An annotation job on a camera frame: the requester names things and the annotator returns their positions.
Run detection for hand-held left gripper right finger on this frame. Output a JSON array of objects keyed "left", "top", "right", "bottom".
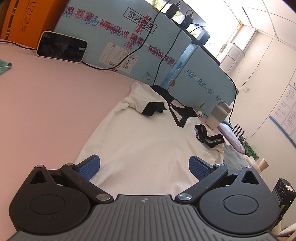
[{"left": 177, "top": 155, "right": 263, "bottom": 205}]

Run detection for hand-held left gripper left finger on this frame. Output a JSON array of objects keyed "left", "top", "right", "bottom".
[{"left": 28, "top": 155, "right": 114, "bottom": 205}]

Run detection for blue-grey fleece garment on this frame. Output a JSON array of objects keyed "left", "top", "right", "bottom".
[{"left": 222, "top": 141, "right": 260, "bottom": 173}]

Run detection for white black-trimmed polo shirt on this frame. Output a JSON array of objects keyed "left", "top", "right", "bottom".
[{"left": 74, "top": 82, "right": 226, "bottom": 202}]

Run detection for brown paper cup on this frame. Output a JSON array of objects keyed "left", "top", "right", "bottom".
[{"left": 258, "top": 158, "right": 270, "bottom": 172}]

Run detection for lavender folded cloth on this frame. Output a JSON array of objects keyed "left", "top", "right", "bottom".
[{"left": 217, "top": 122, "right": 246, "bottom": 154}]

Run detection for black wifi router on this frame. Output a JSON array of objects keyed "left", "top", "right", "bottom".
[{"left": 231, "top": 124, "right": 247, "bottom": 142}]

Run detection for green packet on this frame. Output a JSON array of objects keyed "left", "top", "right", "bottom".
[{"left": 243, "top": 141, "right": 258, "bottom": 160}]

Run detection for white grey-sleeved tumbler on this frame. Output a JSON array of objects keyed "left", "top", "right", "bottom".
[{"left": 205, "top": 100, "right": 232, "bottom": 129}]

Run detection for white power adapter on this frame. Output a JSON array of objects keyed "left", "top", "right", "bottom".
[{"left": 195, "top": 102, "right": 206, "bottom": 118}]

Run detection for plain light blue cardboard box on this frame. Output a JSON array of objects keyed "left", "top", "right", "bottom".
[{"left": 162, "top": 43, "right": 234, "bottom": 109}]

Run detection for white floor air conditioner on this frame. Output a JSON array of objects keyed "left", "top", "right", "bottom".
[{"left": 220, "top": 43, "right": 245, "bottom": 75}]

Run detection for white-cased smartphone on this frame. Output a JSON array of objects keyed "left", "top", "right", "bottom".
[{"left": 36, "top": 31, "right": 89, "bottom": 63}]

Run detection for green cloth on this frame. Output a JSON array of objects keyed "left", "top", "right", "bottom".
[{"left": 0, "top": 59, "right": 12, "bottom": 76}]

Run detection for taped light blue cardboard box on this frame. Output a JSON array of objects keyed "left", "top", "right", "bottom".
[{"left": 53, "top": 0, "right": 192, "bottom": 87}]

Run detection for orange box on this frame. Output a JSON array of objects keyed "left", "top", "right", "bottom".
[{"left": 0, "top": 0, "right": 70, "bottom": 49}]

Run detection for white wall poster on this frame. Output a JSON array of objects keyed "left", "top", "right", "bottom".
[{"left": 269, "top": 84, "right": 296, "bottom": 149}]

